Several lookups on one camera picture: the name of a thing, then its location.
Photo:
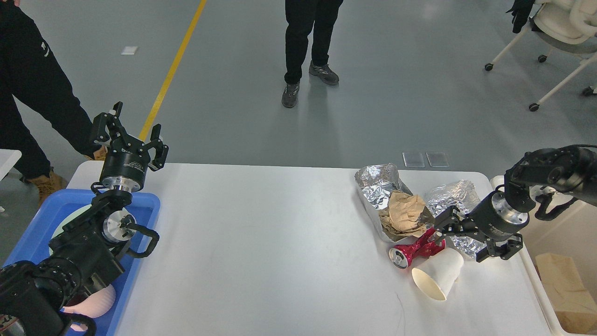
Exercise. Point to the green plate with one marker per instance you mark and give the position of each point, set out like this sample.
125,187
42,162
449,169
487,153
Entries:
69,218

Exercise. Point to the clear floor tile right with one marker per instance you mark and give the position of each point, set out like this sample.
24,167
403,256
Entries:
437,159

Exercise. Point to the person in tan boots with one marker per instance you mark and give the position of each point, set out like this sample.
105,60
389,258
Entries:
30,73

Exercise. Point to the clear plastic wrap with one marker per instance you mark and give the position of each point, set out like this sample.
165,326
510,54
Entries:
463,195

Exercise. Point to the clear floor tile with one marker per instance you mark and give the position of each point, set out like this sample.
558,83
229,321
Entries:
413,160
437,159

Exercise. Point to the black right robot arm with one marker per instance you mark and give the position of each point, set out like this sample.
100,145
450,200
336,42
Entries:
568,170

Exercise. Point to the brown paper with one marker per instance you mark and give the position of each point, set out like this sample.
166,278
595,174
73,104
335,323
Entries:
405,215

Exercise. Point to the pink mug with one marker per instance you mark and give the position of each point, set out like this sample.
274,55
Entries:
94,305

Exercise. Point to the aluminium foil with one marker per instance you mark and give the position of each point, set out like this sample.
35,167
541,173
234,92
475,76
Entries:
375,184

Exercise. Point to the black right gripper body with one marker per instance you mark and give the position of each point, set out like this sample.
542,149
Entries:
496,219

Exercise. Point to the crushed red can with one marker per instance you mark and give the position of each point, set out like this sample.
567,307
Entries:
426,246

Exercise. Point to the clear floor tile left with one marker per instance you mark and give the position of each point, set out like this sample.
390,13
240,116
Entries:
413,160

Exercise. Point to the blue plastic tray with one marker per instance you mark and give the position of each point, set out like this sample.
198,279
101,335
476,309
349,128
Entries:
34,243

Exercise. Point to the white side table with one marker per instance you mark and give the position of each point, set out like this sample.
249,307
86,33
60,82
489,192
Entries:
8,158

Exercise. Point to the brown paper bag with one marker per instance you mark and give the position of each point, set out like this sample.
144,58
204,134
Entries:
574,307

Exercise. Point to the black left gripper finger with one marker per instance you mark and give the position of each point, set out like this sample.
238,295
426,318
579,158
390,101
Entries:
108,130
154,152

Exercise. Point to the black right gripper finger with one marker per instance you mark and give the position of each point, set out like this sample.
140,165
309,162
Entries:
506,250
452,222

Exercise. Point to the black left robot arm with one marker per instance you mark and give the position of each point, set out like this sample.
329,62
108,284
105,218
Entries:
86,255

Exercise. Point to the white plastic bin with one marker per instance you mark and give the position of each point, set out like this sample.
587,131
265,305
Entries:
571,234

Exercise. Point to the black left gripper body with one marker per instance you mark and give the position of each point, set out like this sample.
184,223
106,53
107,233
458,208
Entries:
124,170

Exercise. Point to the white office chair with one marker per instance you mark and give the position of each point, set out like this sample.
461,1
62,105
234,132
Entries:
568,26

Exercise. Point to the white paper cup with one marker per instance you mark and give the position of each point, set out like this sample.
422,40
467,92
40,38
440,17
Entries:
436,276

